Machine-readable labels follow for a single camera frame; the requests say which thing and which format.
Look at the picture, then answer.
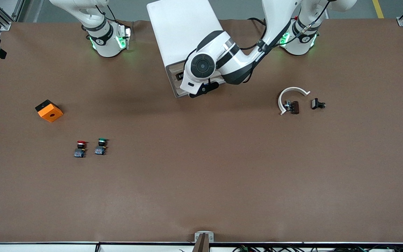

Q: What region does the orange and black button box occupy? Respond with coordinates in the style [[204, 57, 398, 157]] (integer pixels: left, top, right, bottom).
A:
[[35, 99, 64, 123]]

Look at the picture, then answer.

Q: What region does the white table edge rail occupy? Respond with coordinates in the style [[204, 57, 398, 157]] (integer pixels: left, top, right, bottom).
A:
[[0, 241, 403, 252]]

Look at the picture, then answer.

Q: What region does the white drawer cabinet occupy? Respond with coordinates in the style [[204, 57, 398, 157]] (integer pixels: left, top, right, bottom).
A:
[[147, 0, 225, 98]]

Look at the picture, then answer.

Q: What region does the green push button switch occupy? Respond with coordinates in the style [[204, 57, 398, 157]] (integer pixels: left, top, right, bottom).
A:
[[94, 138, 109, 156]]

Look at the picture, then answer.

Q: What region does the black base cable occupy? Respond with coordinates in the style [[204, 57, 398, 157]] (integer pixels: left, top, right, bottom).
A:
[[247, 17, 269, 28]]

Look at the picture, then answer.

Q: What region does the small dark brown connector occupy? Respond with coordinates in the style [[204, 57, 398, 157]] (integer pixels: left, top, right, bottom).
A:
[[284, 100, 300, 115]]

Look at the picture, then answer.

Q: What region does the white curved plastic bracket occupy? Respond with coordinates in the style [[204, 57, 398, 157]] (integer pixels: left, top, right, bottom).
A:
[[278, 86, 310, 116]]

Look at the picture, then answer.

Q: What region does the brown table cover sheet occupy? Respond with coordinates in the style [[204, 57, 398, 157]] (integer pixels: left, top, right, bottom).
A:
[[0, 18, 403, 244]]

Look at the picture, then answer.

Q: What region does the metal bracket with brown post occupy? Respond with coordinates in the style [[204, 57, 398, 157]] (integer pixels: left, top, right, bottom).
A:
[[195, 231, 214, 252]]

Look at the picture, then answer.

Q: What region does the red push button switch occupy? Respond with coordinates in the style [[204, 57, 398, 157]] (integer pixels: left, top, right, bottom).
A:
[[74, 140, 88, 158]]

